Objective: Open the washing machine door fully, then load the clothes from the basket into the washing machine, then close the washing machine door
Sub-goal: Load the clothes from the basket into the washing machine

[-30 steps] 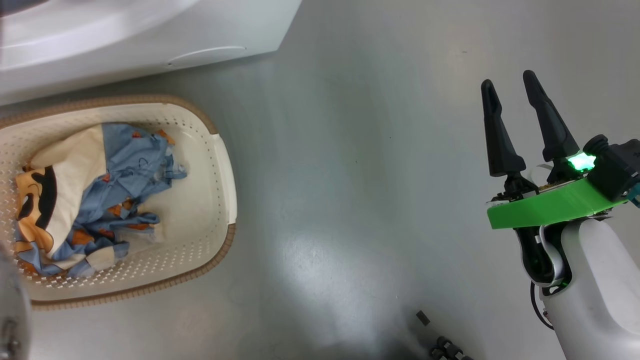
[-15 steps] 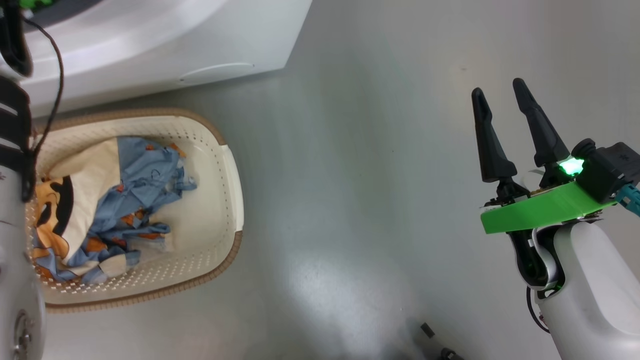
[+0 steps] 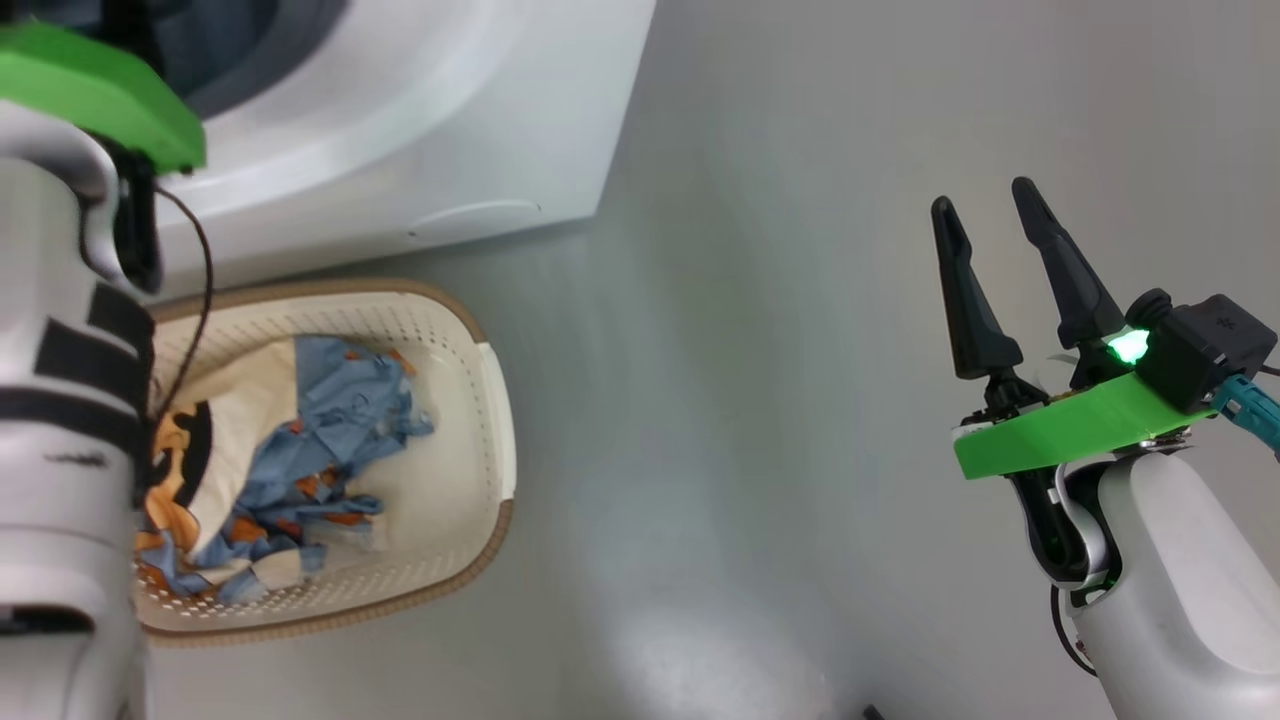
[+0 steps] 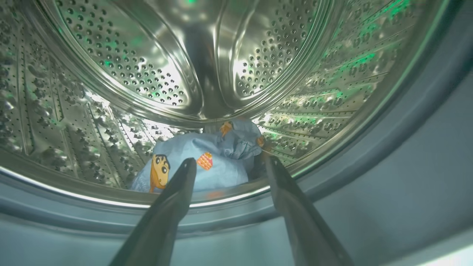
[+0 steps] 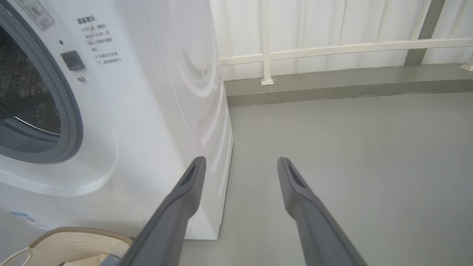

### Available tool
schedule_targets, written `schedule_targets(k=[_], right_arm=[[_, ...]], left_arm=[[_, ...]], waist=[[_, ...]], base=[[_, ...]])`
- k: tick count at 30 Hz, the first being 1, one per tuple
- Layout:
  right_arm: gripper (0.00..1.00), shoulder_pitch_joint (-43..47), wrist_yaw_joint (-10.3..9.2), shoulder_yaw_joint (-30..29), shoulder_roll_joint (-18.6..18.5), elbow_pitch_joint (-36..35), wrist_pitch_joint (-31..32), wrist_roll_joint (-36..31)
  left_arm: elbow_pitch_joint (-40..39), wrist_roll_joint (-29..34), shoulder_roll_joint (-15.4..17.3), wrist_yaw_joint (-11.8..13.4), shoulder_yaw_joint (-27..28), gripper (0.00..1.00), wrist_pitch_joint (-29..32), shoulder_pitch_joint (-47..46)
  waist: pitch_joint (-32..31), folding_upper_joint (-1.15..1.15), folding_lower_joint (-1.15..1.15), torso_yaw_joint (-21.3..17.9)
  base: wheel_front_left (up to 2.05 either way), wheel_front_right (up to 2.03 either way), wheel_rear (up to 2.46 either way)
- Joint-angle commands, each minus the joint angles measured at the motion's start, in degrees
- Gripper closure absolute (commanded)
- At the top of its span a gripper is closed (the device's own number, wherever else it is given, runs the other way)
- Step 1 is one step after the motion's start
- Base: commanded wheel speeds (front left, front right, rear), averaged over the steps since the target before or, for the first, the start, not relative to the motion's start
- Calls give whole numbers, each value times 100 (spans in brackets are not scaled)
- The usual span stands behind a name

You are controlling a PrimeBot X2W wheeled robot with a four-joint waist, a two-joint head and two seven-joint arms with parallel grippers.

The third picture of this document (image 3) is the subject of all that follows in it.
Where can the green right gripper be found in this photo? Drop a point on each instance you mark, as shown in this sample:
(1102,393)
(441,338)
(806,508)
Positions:
(1060,430)

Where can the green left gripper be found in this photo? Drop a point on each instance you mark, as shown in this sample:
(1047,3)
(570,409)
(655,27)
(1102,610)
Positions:
(100,90)

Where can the cream garment with orange print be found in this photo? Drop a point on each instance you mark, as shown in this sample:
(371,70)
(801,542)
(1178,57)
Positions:
(240,400)

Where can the blue patterned garment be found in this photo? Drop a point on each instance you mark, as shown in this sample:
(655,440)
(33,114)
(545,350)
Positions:
(340,410)

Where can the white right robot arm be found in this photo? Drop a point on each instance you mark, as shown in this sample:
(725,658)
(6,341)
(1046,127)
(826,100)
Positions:
(1170,580)

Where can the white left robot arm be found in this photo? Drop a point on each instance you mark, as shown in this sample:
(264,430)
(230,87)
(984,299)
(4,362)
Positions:
(60,350)

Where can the grey rubber door gasket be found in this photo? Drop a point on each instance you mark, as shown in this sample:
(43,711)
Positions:
(290,60)

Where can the white front-load washing machine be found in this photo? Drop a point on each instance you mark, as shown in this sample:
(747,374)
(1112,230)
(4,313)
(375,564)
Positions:
(450,120)

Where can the cream perforated laundry basket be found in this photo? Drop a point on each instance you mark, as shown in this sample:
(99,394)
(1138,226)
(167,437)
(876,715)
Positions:
(450,480)

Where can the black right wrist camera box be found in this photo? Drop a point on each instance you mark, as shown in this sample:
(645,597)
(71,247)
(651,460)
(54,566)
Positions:
(1200,345)

